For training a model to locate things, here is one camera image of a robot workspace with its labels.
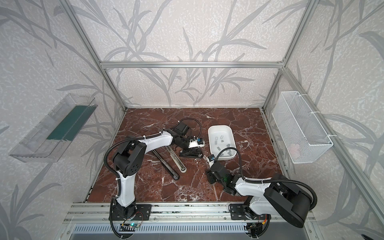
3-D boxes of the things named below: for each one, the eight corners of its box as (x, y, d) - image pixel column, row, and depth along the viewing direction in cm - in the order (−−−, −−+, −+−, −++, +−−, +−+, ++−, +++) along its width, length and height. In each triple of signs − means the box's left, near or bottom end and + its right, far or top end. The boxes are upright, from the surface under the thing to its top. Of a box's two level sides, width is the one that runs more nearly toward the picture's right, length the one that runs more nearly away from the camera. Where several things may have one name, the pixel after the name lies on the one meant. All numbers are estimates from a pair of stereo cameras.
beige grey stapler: (182, 174, 88) (181, 173, 87) (163, 149, 99) (162, 148, 97) (188, 169, 90) (187, 168, 88) (169, 146, 101) (168, 144, 99)
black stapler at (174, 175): (151, 154, 97) (149, 152, 95) (155, 150, 98) (154, 148, 96) (175, 182, 85) (175, 180, 83) (180, 177, 87) (179, 175, 85)
